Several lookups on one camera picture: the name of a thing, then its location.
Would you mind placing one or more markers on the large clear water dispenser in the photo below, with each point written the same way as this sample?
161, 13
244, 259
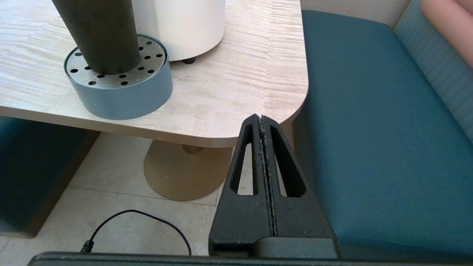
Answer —
181, 26

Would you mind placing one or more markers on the pink bolster cushion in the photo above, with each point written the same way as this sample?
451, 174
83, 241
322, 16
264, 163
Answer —
451, 26

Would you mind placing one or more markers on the black plastic cup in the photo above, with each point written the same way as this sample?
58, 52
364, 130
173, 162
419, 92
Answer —
103, 37

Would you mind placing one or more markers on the beige table pedestal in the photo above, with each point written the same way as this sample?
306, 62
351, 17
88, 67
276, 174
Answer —
177, 173

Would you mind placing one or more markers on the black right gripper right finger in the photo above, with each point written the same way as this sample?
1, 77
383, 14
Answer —
303, 218

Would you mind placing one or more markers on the teal bench sofa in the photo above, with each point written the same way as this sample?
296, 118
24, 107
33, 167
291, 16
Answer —
37, 173
369, 129

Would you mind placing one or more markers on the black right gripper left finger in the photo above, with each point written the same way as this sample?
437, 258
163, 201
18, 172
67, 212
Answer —
236, 221

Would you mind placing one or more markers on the large blue steel drip tray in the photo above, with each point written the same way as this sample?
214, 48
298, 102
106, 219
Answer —
122, 98

